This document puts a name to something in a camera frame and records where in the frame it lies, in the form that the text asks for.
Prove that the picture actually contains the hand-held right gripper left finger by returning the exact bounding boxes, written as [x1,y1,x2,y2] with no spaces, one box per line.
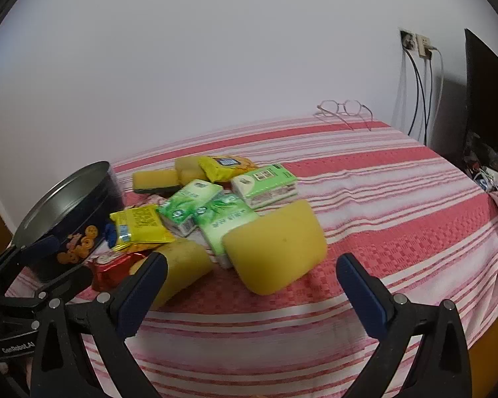
[30,252,169,398]

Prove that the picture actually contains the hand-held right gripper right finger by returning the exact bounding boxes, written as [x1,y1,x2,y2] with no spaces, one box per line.
[336,253,471,398]

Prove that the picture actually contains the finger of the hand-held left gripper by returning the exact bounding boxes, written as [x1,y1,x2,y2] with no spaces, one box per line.
[0,263,95,324]
[0,235,63,299]

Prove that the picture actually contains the red snack packet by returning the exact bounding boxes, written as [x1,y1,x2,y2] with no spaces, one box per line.
[85,249,150,293]

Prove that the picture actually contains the round dark blue metal tin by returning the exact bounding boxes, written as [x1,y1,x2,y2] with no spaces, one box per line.
[9,161,127,285]

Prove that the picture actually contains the yellow biscuit packet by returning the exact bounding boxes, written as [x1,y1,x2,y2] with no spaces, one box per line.
[198,155,259,183]
[105,204,176,253]

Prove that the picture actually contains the pink white snack packet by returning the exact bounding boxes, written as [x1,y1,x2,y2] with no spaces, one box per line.
[124,197,162,212]

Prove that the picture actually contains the large yellow sponge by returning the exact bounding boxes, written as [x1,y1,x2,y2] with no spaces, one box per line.
[224,199,328,297]

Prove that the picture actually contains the green tissue pack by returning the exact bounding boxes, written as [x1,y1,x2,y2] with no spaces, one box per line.
[157,178,224,238]
[193,193,261,269]
[231,164,298,210]

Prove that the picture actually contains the yellow sponge with dark pad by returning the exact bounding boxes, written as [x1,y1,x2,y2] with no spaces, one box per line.
[132,168,180,195]

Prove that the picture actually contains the red white striped bedsheet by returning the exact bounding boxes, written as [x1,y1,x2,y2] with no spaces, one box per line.
[0,115,498,398]

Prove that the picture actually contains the pile of desk clutter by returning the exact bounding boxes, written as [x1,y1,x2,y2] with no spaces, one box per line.
[462,130,498,193]

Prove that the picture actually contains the thin-framed eyeglasses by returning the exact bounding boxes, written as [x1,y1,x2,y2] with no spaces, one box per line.
[315,99,373,132]

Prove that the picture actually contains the black monitor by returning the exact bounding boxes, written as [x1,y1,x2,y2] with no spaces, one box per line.
[464,28,498,162]

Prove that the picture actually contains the thin white cable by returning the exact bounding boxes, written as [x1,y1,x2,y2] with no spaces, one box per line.
[392,50,405,127]

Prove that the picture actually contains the white charger cable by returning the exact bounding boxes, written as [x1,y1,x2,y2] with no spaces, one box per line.
[425,45,445,148]

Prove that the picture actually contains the beige wall socket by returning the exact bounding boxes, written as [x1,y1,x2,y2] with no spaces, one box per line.
[415,33,434,59]

